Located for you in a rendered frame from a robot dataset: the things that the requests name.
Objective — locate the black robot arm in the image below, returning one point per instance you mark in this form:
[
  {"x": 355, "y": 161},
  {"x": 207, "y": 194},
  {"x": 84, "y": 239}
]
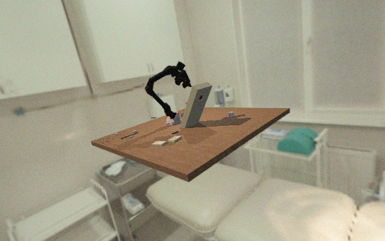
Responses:
[{"x": 169, "y": 70}]

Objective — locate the cream rectangular block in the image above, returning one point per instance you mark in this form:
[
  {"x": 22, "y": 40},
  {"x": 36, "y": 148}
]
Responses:
[
  {"x": 174, "y": 139},
  {"x": 158, "y": 143}
]

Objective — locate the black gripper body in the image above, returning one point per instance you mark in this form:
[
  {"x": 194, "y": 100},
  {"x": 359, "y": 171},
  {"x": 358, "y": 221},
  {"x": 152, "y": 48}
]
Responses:
[{"x": 183, "y": 72}]

